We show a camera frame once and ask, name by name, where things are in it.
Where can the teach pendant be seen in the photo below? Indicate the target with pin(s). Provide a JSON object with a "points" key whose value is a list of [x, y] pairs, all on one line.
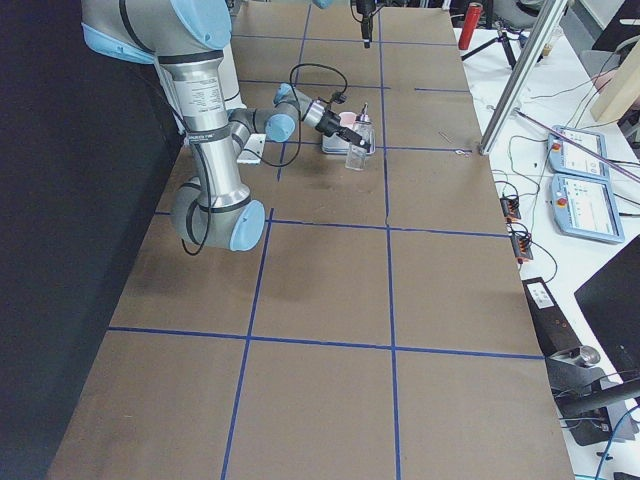
{"points": [[585, 208], [567, 159]]}

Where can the silver digital kitchen scale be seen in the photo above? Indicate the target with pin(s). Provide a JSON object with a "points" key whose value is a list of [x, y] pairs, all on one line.
{"points": [[335, 145]]}

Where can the orange connector block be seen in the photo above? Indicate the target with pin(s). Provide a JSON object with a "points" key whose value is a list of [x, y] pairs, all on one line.
{"points": [[510, 208], [521, 245]]}

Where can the black monitor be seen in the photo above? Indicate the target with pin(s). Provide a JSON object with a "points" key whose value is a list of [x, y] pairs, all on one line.
{"points": [[609, 301]]}

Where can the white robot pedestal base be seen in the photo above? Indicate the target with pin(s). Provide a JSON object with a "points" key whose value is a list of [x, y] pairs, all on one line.
{"points": [[252, 143]]}

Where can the red cylinder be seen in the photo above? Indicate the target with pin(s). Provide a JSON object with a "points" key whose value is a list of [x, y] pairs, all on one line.
{"points": [[471, 19]]}

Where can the wooden beam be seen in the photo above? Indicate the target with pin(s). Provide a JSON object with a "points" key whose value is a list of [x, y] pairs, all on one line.
{"points": [[621, 92]]}

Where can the upper teach pendant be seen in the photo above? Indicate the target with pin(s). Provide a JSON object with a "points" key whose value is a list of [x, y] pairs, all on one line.
{"points": [[567, 159]]}

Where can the aluminium frame post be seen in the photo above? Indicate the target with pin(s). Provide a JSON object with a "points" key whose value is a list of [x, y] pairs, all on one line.
{"points": [[548, 18]]}

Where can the orange connector block lower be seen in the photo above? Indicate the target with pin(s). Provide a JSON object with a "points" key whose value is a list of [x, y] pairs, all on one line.
{"points": [[521, 245]]}

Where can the black clamp stand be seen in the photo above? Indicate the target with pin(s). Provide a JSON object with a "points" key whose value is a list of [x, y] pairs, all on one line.
{"points": [[592, 403]]}

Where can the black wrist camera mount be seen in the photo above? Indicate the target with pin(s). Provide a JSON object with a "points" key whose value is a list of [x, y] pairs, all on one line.
{"points": [[338, 97]]}

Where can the pink paper cup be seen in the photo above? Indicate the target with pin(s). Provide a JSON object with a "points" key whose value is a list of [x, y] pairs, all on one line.
{"points": [[347, 119]]}

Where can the black box with label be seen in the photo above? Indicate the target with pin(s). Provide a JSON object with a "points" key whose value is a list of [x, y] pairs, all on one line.
{"points": [[553, 330]]}

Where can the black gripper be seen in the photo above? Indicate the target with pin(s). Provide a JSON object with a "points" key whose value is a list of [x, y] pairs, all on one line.
{"points": [[365, 27], [330, 123]]}

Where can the black camera tripod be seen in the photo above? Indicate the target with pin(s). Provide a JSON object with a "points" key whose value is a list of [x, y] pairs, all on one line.
{"points": [[505, 36]]}

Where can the clear glass sauce bottle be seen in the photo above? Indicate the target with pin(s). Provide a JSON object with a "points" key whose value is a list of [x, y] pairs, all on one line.
{"points": [[356, 157]]}

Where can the lower teach pendant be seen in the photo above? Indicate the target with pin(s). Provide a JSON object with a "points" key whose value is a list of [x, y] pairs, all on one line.
{"points": [[585, 208]]}

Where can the orange connector block upper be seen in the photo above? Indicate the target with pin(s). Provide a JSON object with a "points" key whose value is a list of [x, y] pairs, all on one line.
{"points": [[510, 208]]}

